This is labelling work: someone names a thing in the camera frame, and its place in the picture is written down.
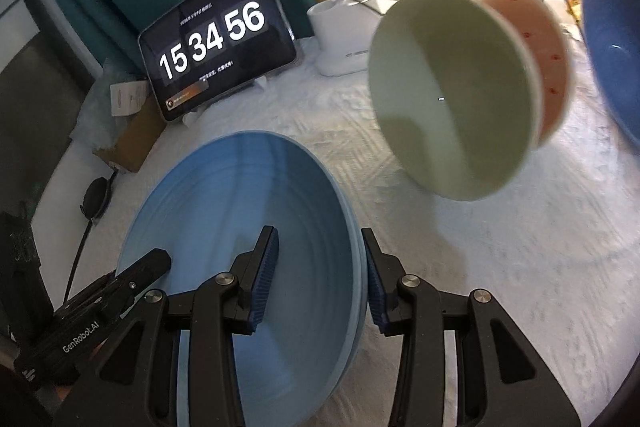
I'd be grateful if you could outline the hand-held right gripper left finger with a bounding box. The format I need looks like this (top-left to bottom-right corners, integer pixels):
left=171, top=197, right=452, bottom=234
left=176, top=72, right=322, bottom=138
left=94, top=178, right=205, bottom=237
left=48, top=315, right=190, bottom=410
left=52, top=225, right=279, bottom=427

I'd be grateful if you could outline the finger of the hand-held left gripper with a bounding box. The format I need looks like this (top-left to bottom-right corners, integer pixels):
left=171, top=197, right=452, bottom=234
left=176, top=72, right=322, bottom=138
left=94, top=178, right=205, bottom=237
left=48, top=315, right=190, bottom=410
left=107, top=248, right=173, bottom=303

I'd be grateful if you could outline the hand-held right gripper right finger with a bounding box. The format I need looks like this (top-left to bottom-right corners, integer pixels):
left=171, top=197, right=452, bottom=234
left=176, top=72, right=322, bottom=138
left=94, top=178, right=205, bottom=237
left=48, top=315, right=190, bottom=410
left=361, top=227, right=583, bottom=427

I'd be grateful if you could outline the light blue plate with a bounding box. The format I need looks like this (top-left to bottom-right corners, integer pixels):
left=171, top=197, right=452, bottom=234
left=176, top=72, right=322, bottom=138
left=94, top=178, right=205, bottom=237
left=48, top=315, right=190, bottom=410
left=320, top=167, right=372, bottom=408
left=116, top=132, right=363, bottom=427

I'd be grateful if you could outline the pale green bowl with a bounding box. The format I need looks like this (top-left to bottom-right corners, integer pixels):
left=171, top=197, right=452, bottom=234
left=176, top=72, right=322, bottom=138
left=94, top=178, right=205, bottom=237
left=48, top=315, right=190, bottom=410
left=367, top=0, right=543, bottom=202

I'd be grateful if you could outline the pink bowl with red dots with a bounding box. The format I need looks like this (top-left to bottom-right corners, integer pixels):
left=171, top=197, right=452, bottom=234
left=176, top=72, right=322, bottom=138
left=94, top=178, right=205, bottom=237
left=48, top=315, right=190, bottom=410
left=467, top=0, right=575, bottom=145

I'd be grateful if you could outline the dark blue bowl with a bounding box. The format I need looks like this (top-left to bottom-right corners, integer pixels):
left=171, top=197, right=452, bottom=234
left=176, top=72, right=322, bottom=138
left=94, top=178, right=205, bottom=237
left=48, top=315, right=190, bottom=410
left=581, top=0, right=640, bottom=142

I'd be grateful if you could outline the black round puck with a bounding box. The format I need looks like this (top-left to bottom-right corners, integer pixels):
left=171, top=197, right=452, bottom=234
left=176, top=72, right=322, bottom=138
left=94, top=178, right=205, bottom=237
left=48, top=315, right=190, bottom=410
left=81, top=177, right=112, bottom=220

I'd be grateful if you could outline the dark cloth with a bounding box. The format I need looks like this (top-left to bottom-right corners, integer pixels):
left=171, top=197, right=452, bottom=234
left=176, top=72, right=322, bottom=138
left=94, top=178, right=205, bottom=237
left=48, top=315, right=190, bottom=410
left=0, top=202, right=56, bottom=338

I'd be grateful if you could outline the cardboard box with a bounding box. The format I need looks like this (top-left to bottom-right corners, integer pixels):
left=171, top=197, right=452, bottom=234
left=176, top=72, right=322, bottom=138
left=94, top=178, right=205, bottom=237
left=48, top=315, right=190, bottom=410
left=92, top=94, right=166, bottom=172

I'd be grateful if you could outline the white paper label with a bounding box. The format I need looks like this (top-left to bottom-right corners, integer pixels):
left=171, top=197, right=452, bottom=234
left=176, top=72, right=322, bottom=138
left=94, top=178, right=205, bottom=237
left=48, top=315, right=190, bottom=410
left=110, top=79, right=151, bottom=118

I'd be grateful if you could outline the clear plastic bag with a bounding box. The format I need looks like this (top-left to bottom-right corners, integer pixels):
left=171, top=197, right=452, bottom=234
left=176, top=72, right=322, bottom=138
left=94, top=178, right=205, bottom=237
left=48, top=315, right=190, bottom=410
left=70, top=57, right=151, bottom=148

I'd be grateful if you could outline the tablet showing clock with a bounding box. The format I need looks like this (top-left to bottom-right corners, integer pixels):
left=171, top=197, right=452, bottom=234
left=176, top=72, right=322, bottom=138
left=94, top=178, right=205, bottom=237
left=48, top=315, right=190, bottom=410
left=137, top=0, right=298, bottom=124

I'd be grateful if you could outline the white lamp base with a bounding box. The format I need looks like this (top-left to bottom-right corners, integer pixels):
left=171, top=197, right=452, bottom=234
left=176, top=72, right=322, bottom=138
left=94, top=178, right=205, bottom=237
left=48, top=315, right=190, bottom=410
left=306, top=0, right=388, bottom=76

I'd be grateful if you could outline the yellow bag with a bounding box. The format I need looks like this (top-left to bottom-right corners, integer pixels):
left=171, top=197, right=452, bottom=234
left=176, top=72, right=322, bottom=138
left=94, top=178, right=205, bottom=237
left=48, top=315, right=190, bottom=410
left=564, top=0, right=586, bottom=30

